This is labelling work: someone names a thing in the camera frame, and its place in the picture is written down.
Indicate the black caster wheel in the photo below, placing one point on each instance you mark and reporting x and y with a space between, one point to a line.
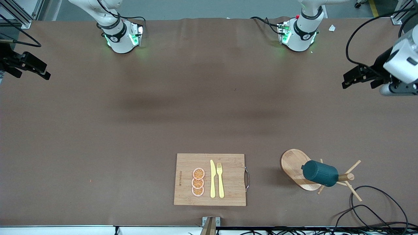
361 4

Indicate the yellow plastic fork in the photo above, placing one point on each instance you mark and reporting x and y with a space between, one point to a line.
220 182

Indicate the white paper scrap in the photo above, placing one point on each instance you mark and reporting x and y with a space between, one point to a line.
332 28

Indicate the orange slice toy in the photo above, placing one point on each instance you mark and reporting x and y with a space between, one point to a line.
197 192
197 183
198 173

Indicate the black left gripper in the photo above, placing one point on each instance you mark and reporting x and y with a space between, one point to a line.
379 67

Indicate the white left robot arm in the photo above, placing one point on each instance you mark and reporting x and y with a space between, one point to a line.
302 36

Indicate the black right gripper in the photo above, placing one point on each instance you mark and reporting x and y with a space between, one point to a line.
7 58

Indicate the wooden mug tree stand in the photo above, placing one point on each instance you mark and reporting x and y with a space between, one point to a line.
294 163

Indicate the dark green mug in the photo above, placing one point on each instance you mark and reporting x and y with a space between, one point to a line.
320 173

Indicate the bamboo cutting board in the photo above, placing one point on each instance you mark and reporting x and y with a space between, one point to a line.
232 176

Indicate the yellow plastic knife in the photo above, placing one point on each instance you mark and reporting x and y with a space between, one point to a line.
212 179

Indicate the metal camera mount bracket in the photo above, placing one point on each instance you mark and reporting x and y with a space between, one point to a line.
210 225

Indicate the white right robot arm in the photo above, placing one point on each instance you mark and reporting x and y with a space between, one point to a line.
119 39

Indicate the aluminium frame profile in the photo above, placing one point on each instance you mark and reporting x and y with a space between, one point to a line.
400 16
23 14

